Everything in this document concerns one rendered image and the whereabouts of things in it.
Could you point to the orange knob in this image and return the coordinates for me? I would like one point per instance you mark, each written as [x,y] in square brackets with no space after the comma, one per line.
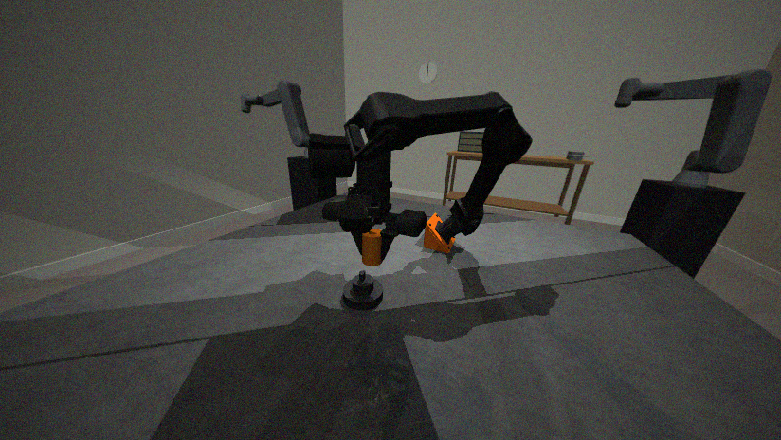
[371,248]

